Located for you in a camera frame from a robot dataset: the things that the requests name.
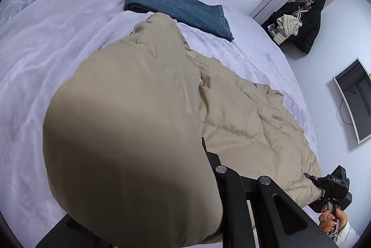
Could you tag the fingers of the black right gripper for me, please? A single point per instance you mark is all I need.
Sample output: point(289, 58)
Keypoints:
point(310, 177)

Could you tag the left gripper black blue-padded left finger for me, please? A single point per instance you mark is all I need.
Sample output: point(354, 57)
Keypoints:
point(70, 234)

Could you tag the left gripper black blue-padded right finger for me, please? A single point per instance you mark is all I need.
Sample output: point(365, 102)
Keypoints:
point(258, 213)

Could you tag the beige puffer jacket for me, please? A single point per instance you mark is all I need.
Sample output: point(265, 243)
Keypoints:
point(125, 140)

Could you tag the white sleeved right forearm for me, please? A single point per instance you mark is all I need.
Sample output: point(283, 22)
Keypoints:
point(347, 238)

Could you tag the person's right hand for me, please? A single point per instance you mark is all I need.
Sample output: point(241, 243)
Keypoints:
point(329, 221)

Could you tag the white framed monitor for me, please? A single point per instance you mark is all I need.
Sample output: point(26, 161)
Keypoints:
point(353, 83)

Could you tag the cream striped hanging garment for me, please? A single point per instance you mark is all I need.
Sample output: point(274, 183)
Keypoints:
point(287, 26)

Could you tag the black coat on rack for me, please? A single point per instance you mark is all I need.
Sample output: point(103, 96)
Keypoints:
point(309, 12)

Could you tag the lavender plush bed blanket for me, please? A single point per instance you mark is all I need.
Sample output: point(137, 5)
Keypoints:
point(43, 41)

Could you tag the folded blue jeans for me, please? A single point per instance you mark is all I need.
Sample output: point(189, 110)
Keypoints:
point(207, 18)

